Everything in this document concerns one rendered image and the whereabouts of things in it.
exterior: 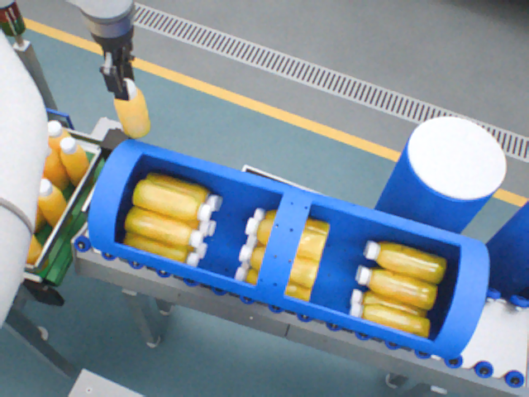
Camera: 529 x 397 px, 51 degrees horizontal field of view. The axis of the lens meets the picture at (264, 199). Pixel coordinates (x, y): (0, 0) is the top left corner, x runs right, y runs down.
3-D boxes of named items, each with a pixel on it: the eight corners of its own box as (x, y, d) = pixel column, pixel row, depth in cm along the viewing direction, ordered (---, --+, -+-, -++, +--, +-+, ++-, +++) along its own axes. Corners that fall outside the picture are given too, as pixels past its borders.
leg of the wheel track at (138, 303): (157, 349, 226) (136, 298, 172) (144, 344, 227) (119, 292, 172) (163, 336, 229) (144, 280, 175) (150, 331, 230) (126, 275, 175)
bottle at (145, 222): (137, 201, 135) (202, 221, 133) (133, 225, 137) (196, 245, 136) (126, 210, 129) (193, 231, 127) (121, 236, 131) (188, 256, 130)
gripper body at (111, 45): (126, 43, 92) (131, 73, 101) (137, 2, 95) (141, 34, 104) (81, 34, 92) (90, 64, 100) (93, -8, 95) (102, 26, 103)
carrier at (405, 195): (418, 305, 227) (407, 241, 241) (517, 201, 151) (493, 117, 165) (350, 305, 225) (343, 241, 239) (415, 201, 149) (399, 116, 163)
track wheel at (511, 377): (528, 377, 131) (526, 371, 133) (510, 371, 132) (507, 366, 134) (521, 391, 133) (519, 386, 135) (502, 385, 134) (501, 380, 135)
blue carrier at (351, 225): (436, 374, 134) (484, 339, 109) (99, 268, 141) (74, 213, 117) (450, 270, 148) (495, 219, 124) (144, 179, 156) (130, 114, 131)
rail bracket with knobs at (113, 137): (125, 178, 161) (118, 158, 152) (102, 170, 162) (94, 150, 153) (138, 150, 166) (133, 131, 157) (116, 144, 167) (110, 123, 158)
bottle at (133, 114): (155, 132, 131) (147, 97, 116) (129, 143, 130) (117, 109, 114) (144, 110, 133) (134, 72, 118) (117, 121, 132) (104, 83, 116)
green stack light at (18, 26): (19, 39, 150) (12, 26, 146) (-3, 33, 151) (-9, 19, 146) (30, 23, 153) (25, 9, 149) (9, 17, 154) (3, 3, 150)
